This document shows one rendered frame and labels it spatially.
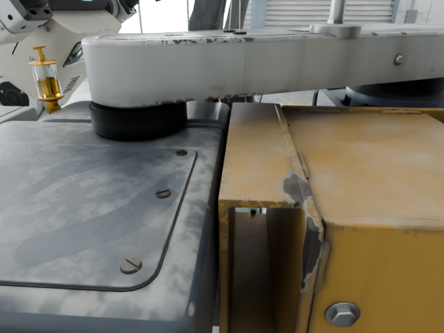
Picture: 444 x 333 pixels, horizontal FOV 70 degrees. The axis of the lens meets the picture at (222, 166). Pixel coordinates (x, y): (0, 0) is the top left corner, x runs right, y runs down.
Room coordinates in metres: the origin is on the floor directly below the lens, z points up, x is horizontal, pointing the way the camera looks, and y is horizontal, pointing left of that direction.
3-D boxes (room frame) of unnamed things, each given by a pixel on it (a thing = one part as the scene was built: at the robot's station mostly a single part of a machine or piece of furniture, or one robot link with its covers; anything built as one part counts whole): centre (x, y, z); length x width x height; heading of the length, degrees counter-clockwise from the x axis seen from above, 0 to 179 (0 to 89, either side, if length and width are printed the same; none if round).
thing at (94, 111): (0.30, 0.08, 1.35); 0.09 x 0.09 x 0.03
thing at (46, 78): (0.36, 0.20, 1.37); 0.03 x 0.02 x 0.03; 176
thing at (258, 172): (0.27, -0.03, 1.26); 0.22 x 0.05 x 0.16; 176
